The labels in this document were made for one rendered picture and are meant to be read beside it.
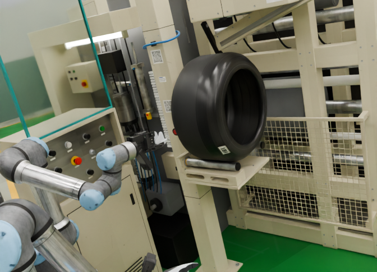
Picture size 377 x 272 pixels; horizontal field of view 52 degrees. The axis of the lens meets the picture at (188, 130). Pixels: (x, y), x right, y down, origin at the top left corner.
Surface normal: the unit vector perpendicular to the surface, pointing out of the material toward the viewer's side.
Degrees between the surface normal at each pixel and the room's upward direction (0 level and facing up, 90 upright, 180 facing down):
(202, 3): 90
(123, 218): 90
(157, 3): 90
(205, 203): 90
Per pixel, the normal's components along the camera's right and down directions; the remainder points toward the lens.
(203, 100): -0.40, -0.06
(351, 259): -0.22, -0.93
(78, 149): 0.77, 0.03
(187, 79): -0.56, -0.44
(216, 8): -0.59, 0.37
